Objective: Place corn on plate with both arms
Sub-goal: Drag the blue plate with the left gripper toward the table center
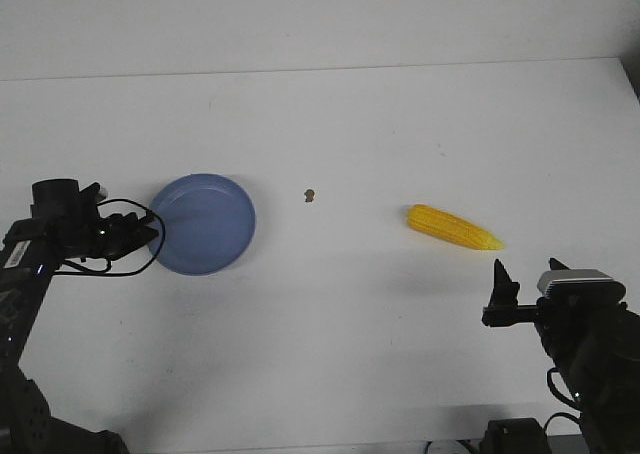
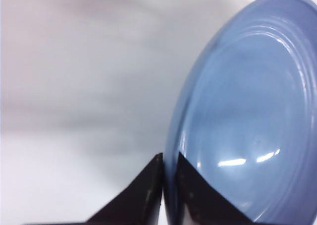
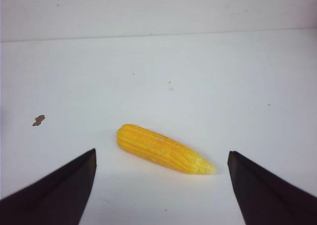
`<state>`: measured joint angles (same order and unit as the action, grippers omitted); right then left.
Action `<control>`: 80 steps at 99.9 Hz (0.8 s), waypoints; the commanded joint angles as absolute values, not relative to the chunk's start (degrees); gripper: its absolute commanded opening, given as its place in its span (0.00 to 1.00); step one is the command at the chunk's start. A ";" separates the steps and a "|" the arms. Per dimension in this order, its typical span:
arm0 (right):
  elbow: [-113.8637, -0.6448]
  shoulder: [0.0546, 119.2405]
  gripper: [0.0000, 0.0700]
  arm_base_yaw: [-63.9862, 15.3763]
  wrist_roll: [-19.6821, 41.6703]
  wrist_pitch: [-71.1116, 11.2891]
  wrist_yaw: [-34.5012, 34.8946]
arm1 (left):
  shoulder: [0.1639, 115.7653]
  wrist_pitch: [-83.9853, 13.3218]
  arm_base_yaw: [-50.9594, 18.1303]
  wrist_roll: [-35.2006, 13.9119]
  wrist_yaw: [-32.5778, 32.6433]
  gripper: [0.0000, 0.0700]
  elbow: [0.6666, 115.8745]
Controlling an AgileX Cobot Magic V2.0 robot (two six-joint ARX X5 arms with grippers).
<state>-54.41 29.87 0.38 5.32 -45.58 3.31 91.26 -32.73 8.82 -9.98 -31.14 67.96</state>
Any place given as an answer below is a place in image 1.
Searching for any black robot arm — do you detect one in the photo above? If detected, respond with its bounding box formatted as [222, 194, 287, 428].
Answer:
[482, 258, 639, 453]
[1, 179, 166, 453]

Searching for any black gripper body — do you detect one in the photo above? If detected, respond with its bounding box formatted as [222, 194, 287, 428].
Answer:
[481, 304, 548, 327]
[75, 213, 143, 261]

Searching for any blue round plate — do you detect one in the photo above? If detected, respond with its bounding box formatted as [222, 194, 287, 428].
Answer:
[148, 174, 256, 276]

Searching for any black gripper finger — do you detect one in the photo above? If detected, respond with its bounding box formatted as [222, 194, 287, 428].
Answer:
[112, 212, 159, 257]
[489, 259, 520, 307]

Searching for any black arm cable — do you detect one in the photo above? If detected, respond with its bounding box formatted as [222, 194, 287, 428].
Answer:
[52, 198, 167, 278]
[544, 366, 584, 438]

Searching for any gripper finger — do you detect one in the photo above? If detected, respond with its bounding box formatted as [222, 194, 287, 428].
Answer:
[548, 257, 569, 271]

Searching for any yellow corn cob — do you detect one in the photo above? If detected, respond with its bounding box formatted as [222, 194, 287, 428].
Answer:
[406, 204, 504, 251]

